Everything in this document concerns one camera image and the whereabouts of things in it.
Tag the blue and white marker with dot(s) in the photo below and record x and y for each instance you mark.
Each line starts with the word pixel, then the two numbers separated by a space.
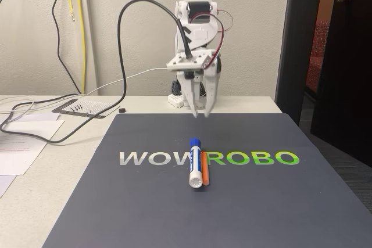
pixel 195 158

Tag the small black round cap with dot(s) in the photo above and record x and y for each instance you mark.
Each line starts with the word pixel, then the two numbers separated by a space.
pixel 122 110

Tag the orange chalk stick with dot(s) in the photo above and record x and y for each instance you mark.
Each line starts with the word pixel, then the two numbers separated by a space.
pixel 205 169

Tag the striped black white card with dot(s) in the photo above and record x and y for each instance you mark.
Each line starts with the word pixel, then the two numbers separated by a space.
pixel 101 106

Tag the red speckled seat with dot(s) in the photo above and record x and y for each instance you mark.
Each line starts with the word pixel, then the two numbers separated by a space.
pixel 318 56

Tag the dark grey WOWROBO mat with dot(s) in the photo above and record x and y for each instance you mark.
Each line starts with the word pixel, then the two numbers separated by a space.
pixel 261 201

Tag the dark brown door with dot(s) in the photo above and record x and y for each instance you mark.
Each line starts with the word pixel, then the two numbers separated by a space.
pixel 348 71

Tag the blank white paper sheet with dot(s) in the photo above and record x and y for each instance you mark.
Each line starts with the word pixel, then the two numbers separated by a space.
pixel 43 116
pixel 43 127

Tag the printed white paper sheet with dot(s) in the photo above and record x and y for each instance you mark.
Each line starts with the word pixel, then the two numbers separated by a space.
pixel 17 158

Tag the pale grey paper sheet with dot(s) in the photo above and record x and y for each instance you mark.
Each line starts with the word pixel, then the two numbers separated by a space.
pixel 4 185

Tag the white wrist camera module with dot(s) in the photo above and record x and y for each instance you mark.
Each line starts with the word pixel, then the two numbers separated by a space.
pixel 186 62

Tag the dark grey door frame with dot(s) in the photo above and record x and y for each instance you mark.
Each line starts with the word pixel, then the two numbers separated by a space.
pixel 293 56

